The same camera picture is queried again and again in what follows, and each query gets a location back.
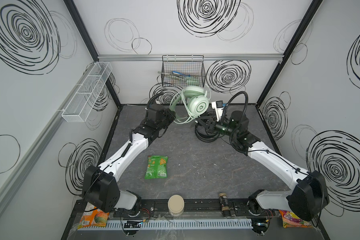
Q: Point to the white mesh shelf basket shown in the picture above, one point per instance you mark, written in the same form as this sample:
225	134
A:
90	95

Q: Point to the black wire basket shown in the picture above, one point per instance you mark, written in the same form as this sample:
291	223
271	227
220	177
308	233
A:
186	64

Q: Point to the colourful candy bag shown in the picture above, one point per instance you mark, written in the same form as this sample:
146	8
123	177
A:
290	220

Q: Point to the green spatula in basket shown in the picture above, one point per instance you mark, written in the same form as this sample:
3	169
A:
189	80

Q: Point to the orange snack packet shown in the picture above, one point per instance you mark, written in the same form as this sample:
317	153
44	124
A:
93	217

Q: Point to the mint green headphones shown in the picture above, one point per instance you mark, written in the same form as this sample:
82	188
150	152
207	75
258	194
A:
195	100

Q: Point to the black blue headphones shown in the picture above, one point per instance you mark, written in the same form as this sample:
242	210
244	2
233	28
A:
201	133

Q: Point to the white cable duct strip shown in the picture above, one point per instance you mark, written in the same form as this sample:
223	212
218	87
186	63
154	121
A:
201	224

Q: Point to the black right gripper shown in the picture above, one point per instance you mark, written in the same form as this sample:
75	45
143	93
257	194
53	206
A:
209	124

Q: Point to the green chips bag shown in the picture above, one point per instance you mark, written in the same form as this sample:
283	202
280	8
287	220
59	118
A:
157	167

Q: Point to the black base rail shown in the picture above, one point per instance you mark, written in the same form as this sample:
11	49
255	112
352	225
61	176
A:
238	207

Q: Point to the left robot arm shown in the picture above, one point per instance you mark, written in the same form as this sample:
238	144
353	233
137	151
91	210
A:
100	187

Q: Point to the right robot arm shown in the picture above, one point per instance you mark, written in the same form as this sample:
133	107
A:
307	195

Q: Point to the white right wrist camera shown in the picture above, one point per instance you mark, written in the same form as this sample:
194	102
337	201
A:
218	106

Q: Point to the blue tool in basket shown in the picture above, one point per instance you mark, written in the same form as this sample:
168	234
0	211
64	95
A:
179	75

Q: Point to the small brown bottle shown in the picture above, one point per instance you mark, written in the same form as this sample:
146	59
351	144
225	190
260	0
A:
226	212

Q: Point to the beige round lid jar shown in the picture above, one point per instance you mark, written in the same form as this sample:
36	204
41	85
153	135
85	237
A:
176	205

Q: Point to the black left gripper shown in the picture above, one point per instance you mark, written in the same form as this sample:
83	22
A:
168	114

